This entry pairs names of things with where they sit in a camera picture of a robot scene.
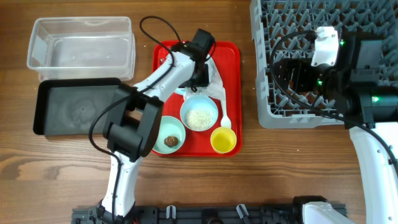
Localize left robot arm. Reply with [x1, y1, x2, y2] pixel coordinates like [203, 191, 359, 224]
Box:
[95, 41, 216, 223]

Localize white napkin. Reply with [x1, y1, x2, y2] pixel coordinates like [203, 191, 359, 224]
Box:
[183, 58, 226, 100]

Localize grey dishwasher rack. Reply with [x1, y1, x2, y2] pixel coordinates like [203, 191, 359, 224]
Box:
[250, 0, 397, 129]

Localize white plastic spoon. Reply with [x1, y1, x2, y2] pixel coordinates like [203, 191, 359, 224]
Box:
[220, 99, 232, 129]

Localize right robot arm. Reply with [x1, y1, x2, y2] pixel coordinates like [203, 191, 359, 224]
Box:
[269, 27, 397, 223]

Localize brown food ball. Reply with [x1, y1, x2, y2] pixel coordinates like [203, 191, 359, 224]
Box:
[164, 136, 179, 147]

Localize yellow cup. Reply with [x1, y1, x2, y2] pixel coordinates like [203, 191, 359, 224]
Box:
[210, 127, 237, 154]

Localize clear plastic waste bin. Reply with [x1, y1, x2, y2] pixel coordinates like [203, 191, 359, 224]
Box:
[27, 16, 136, 81]

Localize light blue plate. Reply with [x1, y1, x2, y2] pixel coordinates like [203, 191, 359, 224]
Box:
[174, 88, 186, 96]

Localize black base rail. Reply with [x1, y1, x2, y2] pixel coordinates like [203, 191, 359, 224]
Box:
[70, 204, 348, 224]

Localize light blue rice bowl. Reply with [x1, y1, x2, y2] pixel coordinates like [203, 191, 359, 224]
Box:
[180, 95, 218, 132]

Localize black waste tray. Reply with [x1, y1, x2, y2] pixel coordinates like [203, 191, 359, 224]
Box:
[32, 78, 121, 136]

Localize green bowl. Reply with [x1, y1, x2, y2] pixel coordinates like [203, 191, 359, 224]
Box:
[153, 116, 186, 154]

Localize red serving tray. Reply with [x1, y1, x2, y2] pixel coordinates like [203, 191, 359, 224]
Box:
[152, 41, 243, 157]

